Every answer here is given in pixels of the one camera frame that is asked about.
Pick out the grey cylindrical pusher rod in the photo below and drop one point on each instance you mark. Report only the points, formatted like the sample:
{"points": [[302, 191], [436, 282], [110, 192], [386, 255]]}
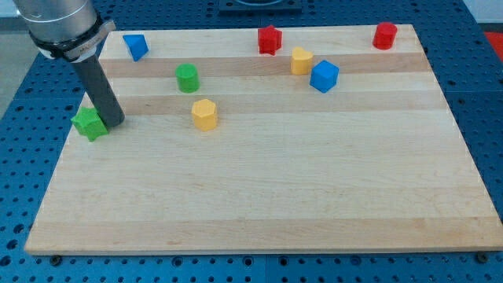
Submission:
{"points": [[99, 91]]}

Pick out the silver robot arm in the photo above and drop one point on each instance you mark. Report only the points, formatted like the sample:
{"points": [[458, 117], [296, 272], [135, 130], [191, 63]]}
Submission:
{"points": [[73, 30]]}

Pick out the yellow hexagon block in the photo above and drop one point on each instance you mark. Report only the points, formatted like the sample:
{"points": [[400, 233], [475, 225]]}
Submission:
{"points": [[205, 115]]}

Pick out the light wooden board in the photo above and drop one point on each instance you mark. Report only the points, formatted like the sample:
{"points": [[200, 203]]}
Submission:
{"points": [[376, 164]]}

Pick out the green star block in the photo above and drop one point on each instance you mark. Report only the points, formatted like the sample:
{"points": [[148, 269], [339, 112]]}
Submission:
{"points": [[89, 124]]}

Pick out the blue triangle block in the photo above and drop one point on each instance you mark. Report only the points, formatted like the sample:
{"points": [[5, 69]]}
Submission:
{"points": [[137, 46]]}

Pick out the green cylinder block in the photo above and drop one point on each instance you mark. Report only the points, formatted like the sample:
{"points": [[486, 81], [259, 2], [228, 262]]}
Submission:
{"points": [[187, 78]]}

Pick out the red star block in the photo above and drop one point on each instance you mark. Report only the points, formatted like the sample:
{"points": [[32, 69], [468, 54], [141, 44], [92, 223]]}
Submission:
{"points": [[269, 40]]}

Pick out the yellow heart block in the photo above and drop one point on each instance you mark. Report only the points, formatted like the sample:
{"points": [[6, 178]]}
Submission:
{"points": [[301, 61]]}

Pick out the blue cube block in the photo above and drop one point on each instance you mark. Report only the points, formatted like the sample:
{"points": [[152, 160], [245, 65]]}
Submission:
{"points": [[324, 76]]}

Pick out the red cylinder block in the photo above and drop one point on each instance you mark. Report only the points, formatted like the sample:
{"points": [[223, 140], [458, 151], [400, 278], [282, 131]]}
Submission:
{"points": [[384, 36]]}

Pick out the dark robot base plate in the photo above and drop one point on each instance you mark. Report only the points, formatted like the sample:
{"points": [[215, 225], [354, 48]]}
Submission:
{"points": [[259, 6]]}

